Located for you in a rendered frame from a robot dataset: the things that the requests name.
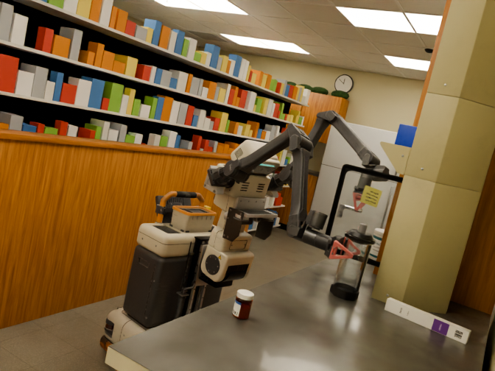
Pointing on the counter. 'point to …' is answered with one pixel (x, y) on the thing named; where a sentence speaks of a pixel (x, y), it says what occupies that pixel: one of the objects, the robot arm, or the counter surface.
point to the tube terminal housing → (437, 203)
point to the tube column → (467, 53)
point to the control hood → (397, 155)
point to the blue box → (405, 135)
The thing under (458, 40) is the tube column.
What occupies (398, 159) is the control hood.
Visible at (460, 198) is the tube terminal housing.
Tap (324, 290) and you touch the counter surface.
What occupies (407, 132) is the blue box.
